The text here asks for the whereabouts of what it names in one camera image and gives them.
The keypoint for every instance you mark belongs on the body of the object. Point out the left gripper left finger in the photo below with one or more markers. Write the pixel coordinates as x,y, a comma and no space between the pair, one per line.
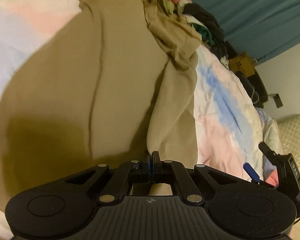
65,206

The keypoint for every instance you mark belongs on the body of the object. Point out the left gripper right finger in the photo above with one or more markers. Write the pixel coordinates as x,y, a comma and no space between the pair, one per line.
247,210

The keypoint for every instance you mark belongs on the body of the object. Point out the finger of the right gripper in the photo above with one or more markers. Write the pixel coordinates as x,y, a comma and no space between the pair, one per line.
252,173
272,156

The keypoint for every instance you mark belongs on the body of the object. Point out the tan t-shirt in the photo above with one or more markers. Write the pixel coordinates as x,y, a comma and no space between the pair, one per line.
117,81

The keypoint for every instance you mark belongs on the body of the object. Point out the pile of mixed clothes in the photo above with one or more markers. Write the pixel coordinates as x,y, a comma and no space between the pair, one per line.
206,25

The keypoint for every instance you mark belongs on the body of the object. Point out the pastel pillow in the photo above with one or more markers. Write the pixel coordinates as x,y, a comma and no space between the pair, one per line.
271,137

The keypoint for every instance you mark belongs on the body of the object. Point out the quilted beige headboard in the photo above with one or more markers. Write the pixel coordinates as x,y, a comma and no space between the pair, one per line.
289,129

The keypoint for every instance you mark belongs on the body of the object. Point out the pastel bed duvet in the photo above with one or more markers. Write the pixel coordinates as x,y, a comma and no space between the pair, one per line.
228,128

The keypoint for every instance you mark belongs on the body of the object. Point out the black sofa chair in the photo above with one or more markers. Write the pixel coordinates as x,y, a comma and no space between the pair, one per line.
255,89

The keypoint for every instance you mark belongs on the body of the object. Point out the brown paper bag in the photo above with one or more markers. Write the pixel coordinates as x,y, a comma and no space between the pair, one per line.
242,63

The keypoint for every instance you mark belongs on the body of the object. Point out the blue curtain right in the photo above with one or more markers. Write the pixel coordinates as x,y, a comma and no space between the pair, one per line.
262,28

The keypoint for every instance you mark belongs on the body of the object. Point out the black wall socket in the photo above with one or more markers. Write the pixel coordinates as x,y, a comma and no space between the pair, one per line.
278,101

